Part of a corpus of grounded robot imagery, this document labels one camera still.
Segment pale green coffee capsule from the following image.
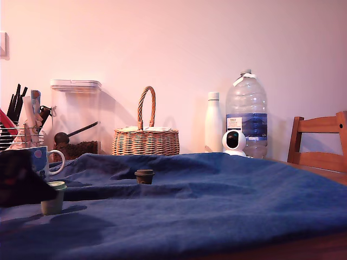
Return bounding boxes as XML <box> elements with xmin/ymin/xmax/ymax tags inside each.
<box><xmin>40</xmin><ymin>180</ymin><xmax>68</xmax><ymax>217</ymax></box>

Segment brown coffee capsule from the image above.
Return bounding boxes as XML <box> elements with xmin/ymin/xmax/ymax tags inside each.
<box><xmin>134</xmin><ymin>169</ymin><xmax>156</xmax><ymax>185</ymax></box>

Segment dark coffee scoop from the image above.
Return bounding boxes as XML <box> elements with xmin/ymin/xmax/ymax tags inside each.
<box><xmin>54</xmin><ymin>121</ymin><xmax>99</xmax><ymax>146</ymax></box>

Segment coffee beans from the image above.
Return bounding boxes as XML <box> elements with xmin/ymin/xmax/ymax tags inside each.
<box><xmin>53</xmin><ymin>140</ymin><xmax>99</xmax><ymax>161</ymax></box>

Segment blue white cartoon mug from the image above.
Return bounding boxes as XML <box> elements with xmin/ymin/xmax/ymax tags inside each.
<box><xmin>29</xmin><ymin>145</ymin><xmax>66</xmax><ymax>181</ymax></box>

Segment red utensil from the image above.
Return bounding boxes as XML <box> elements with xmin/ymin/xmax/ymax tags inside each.
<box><xmin>0</xmin><ymin>107</ymin><xmax>19</xmax><ymax>136</ymax></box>

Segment dark brown utensil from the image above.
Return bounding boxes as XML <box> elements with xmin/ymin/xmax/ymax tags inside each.
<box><xmin>39</xmin><ymin>105</ymin><xmax>52</xmax><ymax>128</ymax></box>

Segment black chopstick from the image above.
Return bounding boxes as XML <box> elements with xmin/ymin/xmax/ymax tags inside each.
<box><xmin>15</xmin><ymin>86</ymin><xmax>29</xmax><ymax>122</ymax></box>
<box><xmin>6</xmin><ymin>93</ymin><xmax>15</xmax><ymax>117</ymax></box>
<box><xmin>9</xmin><ymin>83</ymin><xmax>21</xmax><ymax>122</ymax></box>

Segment blue patterned utensil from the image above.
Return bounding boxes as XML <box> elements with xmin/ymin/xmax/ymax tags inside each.
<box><xmin>30</xmin><ymin>89</ymin><xmax>42</xmax><ymax>114</ymax></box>

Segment clear container with white lid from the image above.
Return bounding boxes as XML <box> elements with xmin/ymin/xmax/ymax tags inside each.
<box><xmin>49</xmin><ymin>79</ymin><xmax>102</xmax><ymax>161</ymax></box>

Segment blue cloth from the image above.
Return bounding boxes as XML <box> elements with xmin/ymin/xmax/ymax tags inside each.
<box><xmin>0</xmin><ymin>152</ymin><xmax>347</xmax><ymax>260</ymax></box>

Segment white insulated bottle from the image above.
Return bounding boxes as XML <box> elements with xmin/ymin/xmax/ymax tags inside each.
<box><xmin>204</xmin><ymin>92</ymin><xmax>223</xmax><ymax>153</ymax></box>

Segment large clear water bottle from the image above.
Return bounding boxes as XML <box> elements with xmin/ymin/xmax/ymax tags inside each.
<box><xmin>224</xmin><ymin>68</ymin><xmax>268</xmax><ymax>160</ymax></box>

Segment wooden chair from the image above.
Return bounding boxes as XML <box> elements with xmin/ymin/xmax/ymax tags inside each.
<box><xmin>286</xmin><ymin>110</ymin><xmax>347</xmax><ymax>173</ymax></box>

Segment wire utensil rack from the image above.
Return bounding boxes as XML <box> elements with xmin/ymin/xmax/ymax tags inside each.
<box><xmin>0</xmin><ymin>121</ymin><xmax>45</xmax><ymax>151</ymax></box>

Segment white wall plate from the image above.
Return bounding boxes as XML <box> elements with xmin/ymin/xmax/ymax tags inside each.
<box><xmin>0</xmin><ymin>31</ymin><xmax>10</xmax><ymax>61</ymax></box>

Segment wicker basket with handle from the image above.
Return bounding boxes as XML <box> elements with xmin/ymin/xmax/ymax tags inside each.
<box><xmin>111</xmin><ymin>86</ymin><xmax>181</xmax><ymax>156</ymax></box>

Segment small white round camera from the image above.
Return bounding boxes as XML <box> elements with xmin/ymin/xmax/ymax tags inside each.
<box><xmin>221</xmin><ymin>129</ymin><xmax>247</xmax><ymax>157</ymax></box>

